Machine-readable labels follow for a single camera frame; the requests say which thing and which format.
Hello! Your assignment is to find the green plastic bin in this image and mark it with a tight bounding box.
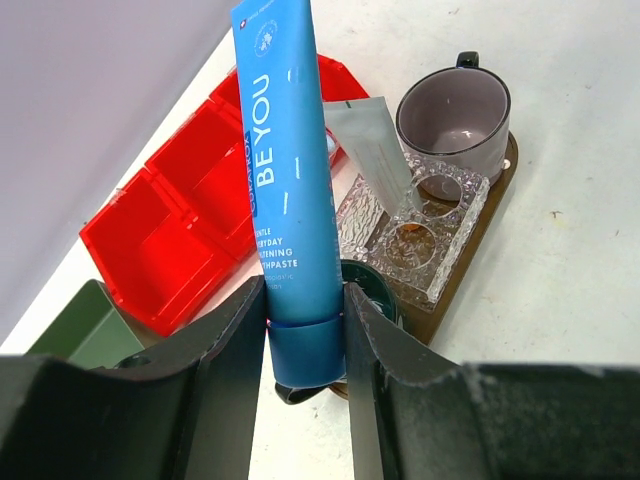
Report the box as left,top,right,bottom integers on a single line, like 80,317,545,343
28,279,144,369

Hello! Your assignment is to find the white toothpaste tube orange cap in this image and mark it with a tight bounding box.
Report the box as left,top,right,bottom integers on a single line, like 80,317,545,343
323,96,422,215

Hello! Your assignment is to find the red compartment tray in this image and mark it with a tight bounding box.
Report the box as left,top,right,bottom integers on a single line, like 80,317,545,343
78,53,371,337

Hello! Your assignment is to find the clear acrylic toothbrush holder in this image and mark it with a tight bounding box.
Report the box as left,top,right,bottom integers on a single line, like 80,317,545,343
337,154,490,312

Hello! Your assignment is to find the blue white toothpaste tube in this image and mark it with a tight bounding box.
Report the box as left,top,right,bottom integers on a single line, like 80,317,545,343
231,1,345,389

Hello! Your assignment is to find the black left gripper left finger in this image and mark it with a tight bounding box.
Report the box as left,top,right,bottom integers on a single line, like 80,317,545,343
1,276,265,479

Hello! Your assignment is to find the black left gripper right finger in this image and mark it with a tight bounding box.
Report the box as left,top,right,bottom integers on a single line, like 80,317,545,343
344,284,639,479

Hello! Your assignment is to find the lilac mug black handle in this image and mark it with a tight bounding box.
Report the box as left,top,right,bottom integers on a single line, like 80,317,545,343
395,51,512,185

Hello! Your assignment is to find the dark green mug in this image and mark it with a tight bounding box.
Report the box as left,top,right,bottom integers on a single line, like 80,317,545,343
272,259,401,406

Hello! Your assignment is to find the oval wooden tray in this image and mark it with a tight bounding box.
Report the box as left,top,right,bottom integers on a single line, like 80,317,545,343
329,130,520,401

